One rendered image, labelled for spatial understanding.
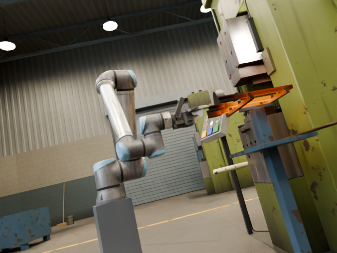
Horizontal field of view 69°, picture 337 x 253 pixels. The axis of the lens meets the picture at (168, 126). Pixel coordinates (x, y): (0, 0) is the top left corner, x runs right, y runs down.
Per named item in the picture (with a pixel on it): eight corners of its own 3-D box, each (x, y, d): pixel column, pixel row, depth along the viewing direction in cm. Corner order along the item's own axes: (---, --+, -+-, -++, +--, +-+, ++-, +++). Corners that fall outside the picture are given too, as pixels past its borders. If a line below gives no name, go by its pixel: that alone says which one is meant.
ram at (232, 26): (242, 58, 181) (227, 11, 189) (228, 80, 218) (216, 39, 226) (296, 47, 184) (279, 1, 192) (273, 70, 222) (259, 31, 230)
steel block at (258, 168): (275, 182, 161) (254, 118, 170) (253, 182, 198) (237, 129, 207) (353, 162, 165) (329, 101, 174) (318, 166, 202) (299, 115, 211)
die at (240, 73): (240, 78, 192) (237, 67, 194) (233, 87, 211) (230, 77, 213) (291, 67, 195) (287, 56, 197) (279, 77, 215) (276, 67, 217)
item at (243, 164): (214, 175, 216) (213, 169, 218) (213, 175, 222) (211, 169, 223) (262, 163, 220) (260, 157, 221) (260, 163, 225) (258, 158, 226)
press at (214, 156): (212, 196, 619) (183, 89, 678) (203, 194, 739) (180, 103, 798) (294, 175, 635) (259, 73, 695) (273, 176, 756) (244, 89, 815)
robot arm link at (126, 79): (118, 178, 176) (108, 70, 162) (141, 173, 184) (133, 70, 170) (124, 185, 163) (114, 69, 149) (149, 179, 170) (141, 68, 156)
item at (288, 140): (264, 147, 114) (263, 143, 115) (229, 158, 152) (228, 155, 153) (318, 135, 120) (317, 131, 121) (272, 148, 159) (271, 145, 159)
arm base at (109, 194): (98, 206, 148) (95, 189, 150) (95, 205, 165) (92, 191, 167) (128, 198, 156) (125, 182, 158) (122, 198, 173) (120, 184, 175)
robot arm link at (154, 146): (142, 160, 126) (137, 137, 129) (162, 156, 131) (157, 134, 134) (147, 157, 118) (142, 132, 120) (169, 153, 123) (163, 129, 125)
